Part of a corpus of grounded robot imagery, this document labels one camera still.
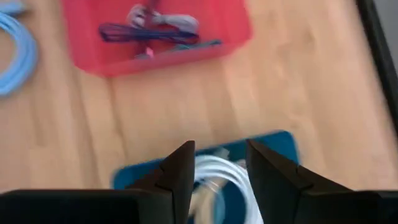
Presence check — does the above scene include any teal USB cable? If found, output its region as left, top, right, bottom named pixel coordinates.
left=167, top=39, right=223, bottom=54

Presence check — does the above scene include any red translucent plastic bin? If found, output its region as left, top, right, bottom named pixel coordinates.
left=61, top=0, right=253, bottom=78

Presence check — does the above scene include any purple USB cable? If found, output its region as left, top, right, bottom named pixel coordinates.
left=98, top=23, right=200, bottom=45

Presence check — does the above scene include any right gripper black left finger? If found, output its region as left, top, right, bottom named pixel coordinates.
left=0, top=139, right=196, bottom=224

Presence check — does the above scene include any white cable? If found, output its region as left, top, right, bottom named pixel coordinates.
left=194, top=154, right=265, bottom=224

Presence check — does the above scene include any black aluminium table frame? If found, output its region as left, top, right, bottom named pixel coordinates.
left=356, top=0, right=398, bottom=138

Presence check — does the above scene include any grey lilac USB cable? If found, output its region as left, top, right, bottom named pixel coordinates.
left=126, top=3, right=200, bottom=34

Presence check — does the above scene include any light blue ethernet cable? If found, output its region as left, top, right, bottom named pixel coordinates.
left=0, top=0, right=40, bottom=98

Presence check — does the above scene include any teal plastic bin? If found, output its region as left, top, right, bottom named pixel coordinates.
left=111, top=129, right=301, bottom=224

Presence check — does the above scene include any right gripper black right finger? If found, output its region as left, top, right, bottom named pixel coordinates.
left=245, top=139, right=398, bottom=224

